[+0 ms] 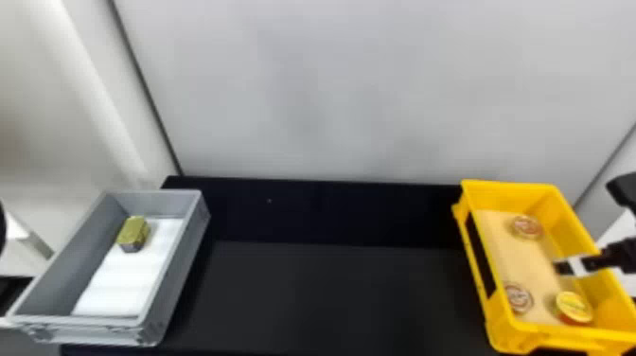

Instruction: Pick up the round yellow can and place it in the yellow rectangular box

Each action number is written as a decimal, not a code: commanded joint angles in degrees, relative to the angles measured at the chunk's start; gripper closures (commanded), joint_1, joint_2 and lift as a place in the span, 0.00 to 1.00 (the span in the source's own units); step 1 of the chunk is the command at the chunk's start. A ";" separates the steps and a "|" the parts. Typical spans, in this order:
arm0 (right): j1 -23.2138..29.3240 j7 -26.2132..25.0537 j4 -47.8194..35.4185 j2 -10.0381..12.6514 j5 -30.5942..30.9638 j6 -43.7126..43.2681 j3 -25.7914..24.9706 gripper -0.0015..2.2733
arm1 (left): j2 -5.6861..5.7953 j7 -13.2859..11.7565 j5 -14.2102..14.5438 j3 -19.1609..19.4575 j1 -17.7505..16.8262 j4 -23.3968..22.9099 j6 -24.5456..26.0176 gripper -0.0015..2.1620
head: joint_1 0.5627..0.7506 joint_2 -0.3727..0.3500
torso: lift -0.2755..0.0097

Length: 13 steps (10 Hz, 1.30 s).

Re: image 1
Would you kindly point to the white slab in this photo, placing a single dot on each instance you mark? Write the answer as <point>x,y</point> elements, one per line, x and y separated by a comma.
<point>124,283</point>

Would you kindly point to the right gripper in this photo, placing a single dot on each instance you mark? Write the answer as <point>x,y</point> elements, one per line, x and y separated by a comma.
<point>620,256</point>

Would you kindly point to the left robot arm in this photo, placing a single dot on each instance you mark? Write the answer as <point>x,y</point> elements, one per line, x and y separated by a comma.
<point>2,226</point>

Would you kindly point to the yellow crate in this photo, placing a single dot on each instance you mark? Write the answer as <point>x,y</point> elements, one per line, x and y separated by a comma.
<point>507,343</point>

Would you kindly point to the grey crate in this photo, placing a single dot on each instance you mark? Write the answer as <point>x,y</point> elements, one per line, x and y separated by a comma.
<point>59,278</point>

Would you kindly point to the round yellow can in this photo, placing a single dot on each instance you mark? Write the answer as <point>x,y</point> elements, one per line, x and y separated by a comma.
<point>518,297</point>
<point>526,227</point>
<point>574,307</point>

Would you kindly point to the gold rectangular can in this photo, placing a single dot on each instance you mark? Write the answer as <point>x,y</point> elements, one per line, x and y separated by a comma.
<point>132,232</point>

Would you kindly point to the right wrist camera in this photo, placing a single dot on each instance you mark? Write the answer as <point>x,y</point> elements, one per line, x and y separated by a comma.
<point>624,191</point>

